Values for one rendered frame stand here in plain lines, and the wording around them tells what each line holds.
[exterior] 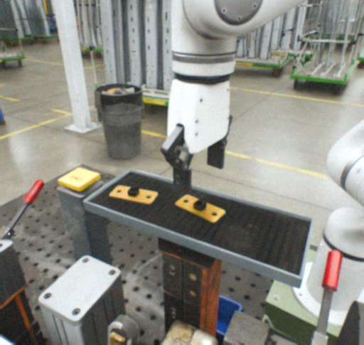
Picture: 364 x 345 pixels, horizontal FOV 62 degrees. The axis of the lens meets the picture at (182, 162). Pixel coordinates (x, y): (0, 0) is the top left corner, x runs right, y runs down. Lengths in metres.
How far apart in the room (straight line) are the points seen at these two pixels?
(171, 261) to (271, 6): 0.42
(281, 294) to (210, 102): 0.62
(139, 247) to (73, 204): 0.54
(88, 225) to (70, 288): 0.20
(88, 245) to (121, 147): 2.56
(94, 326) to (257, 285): 0.63
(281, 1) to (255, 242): 0.31
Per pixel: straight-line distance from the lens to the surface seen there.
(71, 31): 4.00
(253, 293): 1.01
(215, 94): 0.42
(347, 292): 0.85
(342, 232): 0.74
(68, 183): 0.63
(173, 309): 0.66
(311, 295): 0.91
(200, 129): 0.41
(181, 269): 0.56
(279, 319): 0.91
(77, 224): 0.68
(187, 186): 0.44
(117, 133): 3.15
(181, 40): 0.39
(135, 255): 1.11
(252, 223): 0.51
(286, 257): 0.46
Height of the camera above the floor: 1.47
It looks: 28 degrees down
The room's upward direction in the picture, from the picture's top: straight up
